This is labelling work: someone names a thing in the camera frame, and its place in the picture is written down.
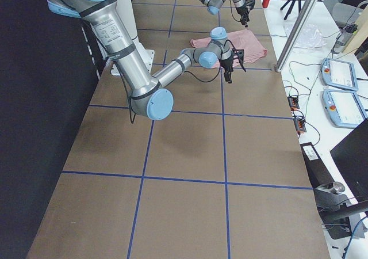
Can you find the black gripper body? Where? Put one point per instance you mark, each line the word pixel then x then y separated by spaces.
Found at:
pixel 227 63
pixel 241 11

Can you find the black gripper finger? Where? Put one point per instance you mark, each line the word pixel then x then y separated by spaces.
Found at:
pixel 228 76
pixel 244 19

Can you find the pink Snoopy t-shirt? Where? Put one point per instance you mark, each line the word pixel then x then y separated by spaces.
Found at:
pixel 243 39

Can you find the black tripod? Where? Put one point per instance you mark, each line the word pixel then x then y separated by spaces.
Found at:
pixel 291 6

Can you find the clear plastic bag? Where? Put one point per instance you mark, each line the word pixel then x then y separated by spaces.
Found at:
pixel 310 37

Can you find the orange black connector block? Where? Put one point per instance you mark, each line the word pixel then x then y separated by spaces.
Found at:
pixel 299 126
pixel 293 102

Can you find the upper blue teach pendant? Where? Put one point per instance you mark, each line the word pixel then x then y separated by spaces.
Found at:
pixel 339 74

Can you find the blue teach pendant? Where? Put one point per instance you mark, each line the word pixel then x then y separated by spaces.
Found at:
pixel 344 108
pixel 339 74

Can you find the lower blue teach pendant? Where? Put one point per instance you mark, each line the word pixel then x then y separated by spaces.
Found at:
pixel 344 108

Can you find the black box with label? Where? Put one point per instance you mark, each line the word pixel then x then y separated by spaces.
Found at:
pixel 317 172

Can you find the black monitor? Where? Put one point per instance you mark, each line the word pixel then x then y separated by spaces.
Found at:
pixel 350 158

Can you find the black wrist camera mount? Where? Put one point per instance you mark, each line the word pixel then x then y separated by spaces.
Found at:
pixel 238 57
pixel 249 4

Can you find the aluminium frame post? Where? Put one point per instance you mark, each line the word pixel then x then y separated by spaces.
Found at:
pixel 294 34

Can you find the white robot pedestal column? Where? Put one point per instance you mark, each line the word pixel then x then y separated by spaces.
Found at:
pixel 125 12

